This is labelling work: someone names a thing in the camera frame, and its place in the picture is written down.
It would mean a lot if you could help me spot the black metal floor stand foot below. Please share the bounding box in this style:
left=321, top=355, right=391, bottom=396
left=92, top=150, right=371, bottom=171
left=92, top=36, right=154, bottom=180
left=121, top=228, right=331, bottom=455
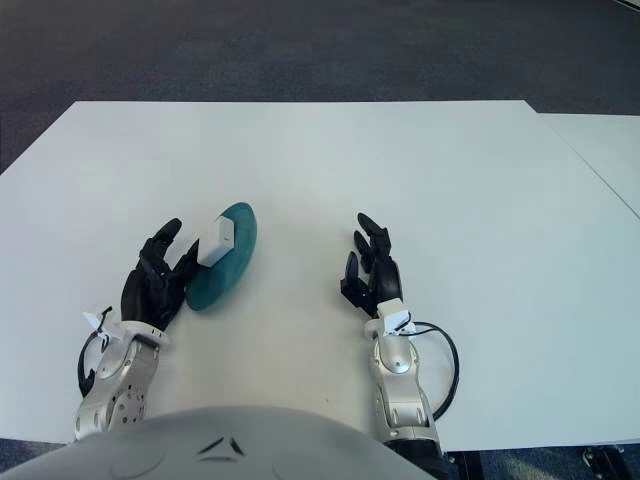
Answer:
left=582, top=446, right=629, bottom=469

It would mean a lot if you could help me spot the teal round ribbed plate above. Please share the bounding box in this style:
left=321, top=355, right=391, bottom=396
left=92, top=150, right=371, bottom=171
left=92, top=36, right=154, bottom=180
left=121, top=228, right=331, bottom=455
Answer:
left=185, top=201, right=259, bottom=314

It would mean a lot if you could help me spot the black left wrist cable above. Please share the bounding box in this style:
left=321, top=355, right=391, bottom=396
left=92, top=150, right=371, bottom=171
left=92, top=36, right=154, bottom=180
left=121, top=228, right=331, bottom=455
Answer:
left=77, top=307, right=114, bottom=399

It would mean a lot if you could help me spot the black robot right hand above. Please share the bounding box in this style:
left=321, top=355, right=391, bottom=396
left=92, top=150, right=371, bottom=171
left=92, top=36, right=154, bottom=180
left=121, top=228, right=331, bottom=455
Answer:
left=339, top=212, right=403, bottom=319

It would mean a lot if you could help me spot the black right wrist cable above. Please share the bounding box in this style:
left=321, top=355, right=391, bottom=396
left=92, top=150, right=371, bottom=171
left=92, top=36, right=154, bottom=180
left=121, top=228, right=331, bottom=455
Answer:
left=409, top=322, right=460, bottom=421

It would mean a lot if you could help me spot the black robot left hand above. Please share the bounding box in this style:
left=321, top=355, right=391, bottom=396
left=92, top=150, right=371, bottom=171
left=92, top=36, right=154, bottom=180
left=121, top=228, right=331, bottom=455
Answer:
left=120, top=217, right=201, bottom=332

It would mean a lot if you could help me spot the white cube charger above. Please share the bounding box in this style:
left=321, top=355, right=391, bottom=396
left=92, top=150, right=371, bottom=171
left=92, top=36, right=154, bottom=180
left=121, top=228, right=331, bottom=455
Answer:
left=199, top=214, right=236, bottom=269

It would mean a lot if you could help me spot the grey robot torso shell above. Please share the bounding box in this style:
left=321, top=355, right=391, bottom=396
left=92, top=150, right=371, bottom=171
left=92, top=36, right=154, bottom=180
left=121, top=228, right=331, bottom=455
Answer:
left=0, top=405, right=451, bottom=480

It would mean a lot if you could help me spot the black table leg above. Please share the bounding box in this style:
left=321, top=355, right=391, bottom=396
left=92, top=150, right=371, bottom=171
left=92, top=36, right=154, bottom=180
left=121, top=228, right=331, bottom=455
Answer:
left=452, top=452, right=484, bottom=480

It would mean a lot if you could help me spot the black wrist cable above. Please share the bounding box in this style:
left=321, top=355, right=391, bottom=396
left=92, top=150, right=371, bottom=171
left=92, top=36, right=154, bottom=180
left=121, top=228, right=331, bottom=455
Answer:
left=409, top=322, right=460, bottom=421
left=77, top=307, right=114, bottom=399

